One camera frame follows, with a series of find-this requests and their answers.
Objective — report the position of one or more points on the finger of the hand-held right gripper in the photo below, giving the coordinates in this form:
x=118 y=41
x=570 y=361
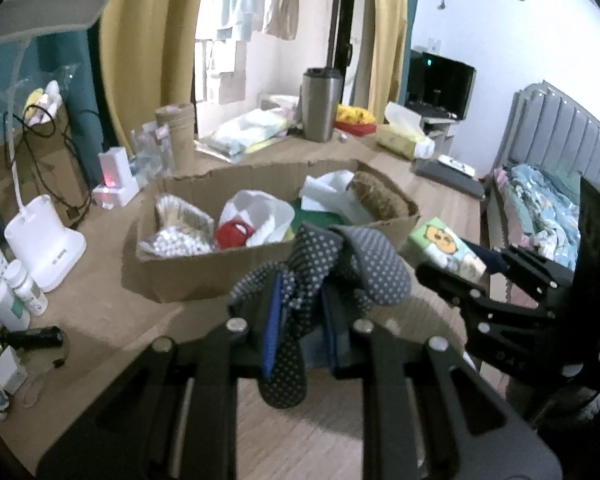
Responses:
x=530 y=266
x=445 y=281

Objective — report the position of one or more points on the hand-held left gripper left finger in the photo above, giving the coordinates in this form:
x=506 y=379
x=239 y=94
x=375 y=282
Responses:
x=271 y=330

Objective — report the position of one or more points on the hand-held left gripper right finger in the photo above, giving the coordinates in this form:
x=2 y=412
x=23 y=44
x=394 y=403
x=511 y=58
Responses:
x=331 y=332

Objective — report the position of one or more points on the cartoon print tissue packet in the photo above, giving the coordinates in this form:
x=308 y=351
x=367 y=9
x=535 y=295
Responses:
x=445 y=246

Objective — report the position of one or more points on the grey dotted sock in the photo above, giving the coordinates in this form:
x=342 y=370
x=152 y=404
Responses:
x=320 y=255

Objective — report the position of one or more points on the brown cardboard box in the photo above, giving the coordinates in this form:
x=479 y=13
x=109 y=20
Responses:
x=205 y=276

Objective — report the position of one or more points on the brown fuzzy cloth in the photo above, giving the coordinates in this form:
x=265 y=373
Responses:
x=380 y=197

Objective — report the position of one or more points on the white waffle cloth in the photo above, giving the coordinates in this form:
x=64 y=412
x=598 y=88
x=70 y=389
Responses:
x=175 y=243

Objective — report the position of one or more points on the floral blue bedding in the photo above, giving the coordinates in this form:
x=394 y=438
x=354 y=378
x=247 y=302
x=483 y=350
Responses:
x=545 y=200

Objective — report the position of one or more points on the black tablet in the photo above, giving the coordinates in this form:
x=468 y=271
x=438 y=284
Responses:
x=447 y=180

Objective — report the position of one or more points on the red cup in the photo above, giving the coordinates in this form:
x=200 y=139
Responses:
x=232 y=235

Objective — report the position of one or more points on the white plastic bag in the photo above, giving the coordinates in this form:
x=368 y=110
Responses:
x=260 y=210

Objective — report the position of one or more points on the grey padded headboard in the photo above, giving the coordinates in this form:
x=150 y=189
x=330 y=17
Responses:
x=565 y=120

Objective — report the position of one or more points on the white crumpled tissue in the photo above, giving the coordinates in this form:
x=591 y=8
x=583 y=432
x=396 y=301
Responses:
x=330 y=187

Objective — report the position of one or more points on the white computer desk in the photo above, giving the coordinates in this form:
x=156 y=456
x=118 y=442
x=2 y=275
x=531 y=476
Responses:
x=440 y=132

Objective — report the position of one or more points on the striped cream cloth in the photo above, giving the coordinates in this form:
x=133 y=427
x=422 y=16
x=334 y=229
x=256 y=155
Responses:
x=182 y=210

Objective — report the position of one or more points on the yellow tissue box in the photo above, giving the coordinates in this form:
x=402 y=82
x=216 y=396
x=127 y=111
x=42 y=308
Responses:
x=402 y=135

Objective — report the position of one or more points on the black keyboard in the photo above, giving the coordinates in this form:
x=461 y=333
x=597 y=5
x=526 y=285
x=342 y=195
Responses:
x=432 y=110

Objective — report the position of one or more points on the flat red box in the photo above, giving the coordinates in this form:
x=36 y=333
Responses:
x=355 y=129

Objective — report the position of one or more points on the yellow snack packet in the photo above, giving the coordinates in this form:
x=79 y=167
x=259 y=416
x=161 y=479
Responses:
x=355 y=114

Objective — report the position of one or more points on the black computer monitor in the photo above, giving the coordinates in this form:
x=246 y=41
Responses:
x=442 y=82

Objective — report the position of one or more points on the pack of small clear bottles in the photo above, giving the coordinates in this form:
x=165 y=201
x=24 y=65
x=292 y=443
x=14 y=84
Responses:
x=152 y=152

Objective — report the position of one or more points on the steel tumbler with black lid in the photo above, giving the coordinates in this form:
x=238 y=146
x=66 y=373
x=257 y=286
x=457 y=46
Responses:
x=322 y=105

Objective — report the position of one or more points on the stack of brown paper cups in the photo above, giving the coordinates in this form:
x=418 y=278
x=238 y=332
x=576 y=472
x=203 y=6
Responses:
x=177 y=135

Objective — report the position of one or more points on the white charger with red light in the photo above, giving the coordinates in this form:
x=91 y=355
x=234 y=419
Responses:
x=115 y=175

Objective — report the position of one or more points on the white desk lamp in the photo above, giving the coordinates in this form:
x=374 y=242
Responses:
x=40 y=246

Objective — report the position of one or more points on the white pill bottle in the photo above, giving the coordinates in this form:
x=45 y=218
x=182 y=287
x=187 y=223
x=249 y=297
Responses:
x=2 y=302
x=27 y=287

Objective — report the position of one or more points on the yellow curtain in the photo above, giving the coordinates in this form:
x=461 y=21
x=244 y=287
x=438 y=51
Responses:
x=145 y=35
x=387 y=35

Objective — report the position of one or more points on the small white box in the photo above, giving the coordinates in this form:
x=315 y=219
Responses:
x=11 y=371

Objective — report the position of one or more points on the brown paper bag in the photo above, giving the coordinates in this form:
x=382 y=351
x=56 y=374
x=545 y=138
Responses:
x=55 y=160

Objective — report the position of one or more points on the yellow white plush toy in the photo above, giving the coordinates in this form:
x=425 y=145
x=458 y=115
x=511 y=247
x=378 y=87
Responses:
x=42 y=102

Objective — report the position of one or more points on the hanging beige shirt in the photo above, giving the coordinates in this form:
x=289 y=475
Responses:
x=282 y=0

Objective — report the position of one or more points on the white wall socket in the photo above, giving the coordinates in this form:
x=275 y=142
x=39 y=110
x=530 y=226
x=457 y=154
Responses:
x=434 y=45

